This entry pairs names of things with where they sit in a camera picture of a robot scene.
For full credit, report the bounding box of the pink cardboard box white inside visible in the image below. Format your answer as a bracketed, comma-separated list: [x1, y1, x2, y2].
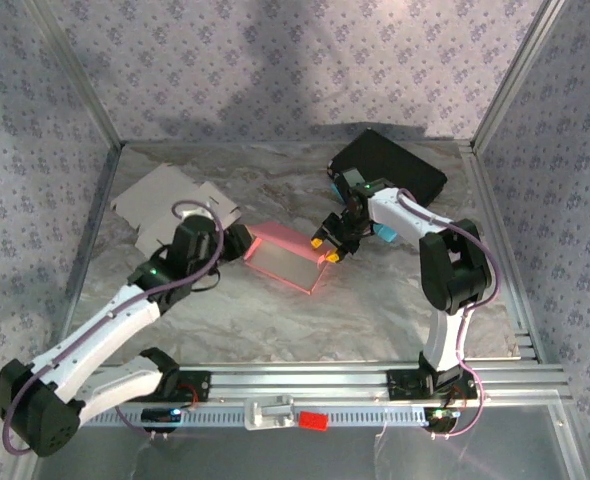
[242, 221, 337, 296]

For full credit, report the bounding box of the cyan cylindrical tube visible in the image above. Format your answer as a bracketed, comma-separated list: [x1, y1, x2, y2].
[330, 180, 399, 245]

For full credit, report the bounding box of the black flat case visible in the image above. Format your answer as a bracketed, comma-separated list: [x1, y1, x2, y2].
[328, 128, 449, 207]

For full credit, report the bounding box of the small red block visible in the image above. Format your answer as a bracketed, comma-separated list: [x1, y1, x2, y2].
[298, 410, 331, 432]

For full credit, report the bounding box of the black electronics module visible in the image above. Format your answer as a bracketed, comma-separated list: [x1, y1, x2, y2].
[422, 406, 462, 434]
[141, 406, 183, 434]

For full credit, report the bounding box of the grey metal panel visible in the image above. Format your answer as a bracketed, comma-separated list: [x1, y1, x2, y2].
[24, 405, 584, 480]

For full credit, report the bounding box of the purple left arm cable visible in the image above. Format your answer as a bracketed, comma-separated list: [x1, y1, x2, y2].
[2, 199, 225, 457]

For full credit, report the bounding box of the aluminium side rail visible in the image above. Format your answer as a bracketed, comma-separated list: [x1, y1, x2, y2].
[457, 141, 546, 364]
[37, 142, 126, 369]

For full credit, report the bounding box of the long aluminium mounting rail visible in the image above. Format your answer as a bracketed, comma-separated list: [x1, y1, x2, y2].
[28, 363, 575, 405]

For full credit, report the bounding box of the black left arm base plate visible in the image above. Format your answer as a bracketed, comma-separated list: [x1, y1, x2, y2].
[119, 369, 212, 404]

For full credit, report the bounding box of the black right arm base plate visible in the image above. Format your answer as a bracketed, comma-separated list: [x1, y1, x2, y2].
[386, 368, 478, 402]

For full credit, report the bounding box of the grey slotted cable duct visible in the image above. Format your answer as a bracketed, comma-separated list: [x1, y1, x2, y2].
[48, 405, 429, 429]

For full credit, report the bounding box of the white plastic bracket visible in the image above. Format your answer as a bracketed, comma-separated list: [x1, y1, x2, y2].
[243, 394, 297, 432]

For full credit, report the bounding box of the aluminium frame post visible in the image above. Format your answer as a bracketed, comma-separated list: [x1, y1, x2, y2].
[472, 0, 569, 149]
[27, 0, 125, 149]

